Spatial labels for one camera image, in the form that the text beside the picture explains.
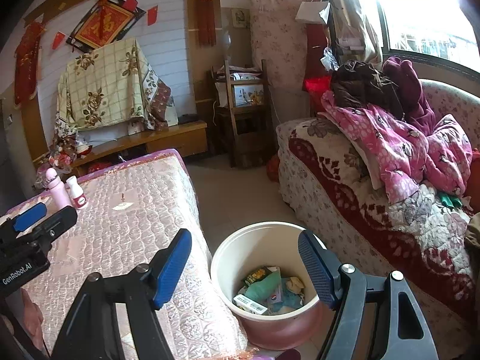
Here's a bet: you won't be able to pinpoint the wooden cabinet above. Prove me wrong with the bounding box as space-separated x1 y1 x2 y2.
71 120 209 173

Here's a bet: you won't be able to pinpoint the dark green yellow packet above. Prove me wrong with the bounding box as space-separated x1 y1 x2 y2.
242 266 277 286

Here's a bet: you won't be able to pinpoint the white pink-label medicine bottle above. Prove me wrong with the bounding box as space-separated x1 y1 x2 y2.
65 175 89 209

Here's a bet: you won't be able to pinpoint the red hanging garment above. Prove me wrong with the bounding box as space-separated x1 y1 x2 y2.
307 22 336 83

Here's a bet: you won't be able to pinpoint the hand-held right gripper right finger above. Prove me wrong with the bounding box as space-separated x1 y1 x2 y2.
298 229 439 360

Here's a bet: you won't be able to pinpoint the small framed picture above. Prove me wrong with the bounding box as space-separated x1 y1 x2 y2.
230 7 250 29

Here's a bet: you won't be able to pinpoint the maroon garment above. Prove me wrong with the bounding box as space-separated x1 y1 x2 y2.
382 56 436 128

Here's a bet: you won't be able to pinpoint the green cloth scrap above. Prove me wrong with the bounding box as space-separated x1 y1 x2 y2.
437 191 464 209

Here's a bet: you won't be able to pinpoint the dark brown clothes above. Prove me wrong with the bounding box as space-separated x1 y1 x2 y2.
330 60 404 121

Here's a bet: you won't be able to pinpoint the white paper bag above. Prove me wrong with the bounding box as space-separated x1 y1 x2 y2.
295 1 331 27

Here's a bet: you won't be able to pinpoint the pink floral blanket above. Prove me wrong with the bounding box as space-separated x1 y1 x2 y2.
320 90 474 205

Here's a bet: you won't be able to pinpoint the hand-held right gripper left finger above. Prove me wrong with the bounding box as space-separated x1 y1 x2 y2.
50 228 193 360

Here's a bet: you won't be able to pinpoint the floral covered sofa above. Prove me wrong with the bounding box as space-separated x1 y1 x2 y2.
275 79 480 346

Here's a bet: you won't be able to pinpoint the orange red sack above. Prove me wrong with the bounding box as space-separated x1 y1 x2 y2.
266 155 280 182

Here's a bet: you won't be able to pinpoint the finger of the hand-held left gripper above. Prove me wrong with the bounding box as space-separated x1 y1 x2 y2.
0 202 47 241
22 205 78 249

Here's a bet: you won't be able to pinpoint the floral checked cloth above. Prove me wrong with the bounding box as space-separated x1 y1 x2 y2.
52 38 174 136

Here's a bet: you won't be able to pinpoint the red plastic bag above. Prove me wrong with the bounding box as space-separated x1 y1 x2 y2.
303 76 334 94

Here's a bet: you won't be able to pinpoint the red knot ornament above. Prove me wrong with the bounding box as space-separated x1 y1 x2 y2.
176 0 230 47
14 20 46 110

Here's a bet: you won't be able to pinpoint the white board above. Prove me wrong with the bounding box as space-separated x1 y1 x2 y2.
165 95 179 126

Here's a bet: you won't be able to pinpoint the heap of red snack packets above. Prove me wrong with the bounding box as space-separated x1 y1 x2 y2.
49 135 94 167

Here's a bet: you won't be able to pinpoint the beige curtain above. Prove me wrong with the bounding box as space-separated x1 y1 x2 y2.
330 0 383 64

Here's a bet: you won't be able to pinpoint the green plush cloth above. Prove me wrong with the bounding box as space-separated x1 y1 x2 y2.
245 272 282 302

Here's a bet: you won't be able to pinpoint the pink bottle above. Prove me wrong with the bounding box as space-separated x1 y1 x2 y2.
45 168 72 211

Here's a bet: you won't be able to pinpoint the diamond red gold wall hanging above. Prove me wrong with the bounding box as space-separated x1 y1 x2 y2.
65 0 146 53

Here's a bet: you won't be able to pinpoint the floral covered standing appliance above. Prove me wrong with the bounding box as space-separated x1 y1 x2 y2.
249 0 323 124

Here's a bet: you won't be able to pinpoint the orange cushion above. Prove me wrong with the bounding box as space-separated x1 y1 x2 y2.
463 157 480 211

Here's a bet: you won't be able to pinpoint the wooden shelf stand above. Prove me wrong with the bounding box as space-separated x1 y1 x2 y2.
208 59 276 167

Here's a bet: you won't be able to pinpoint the blue plastic bag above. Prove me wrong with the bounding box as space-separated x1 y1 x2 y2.
279 289 305 308

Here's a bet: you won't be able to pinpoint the white plastic bucket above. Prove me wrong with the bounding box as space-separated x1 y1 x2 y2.
210 222 327 349

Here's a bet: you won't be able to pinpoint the green and white medicine box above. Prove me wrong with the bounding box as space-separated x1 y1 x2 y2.
232 294 269 316

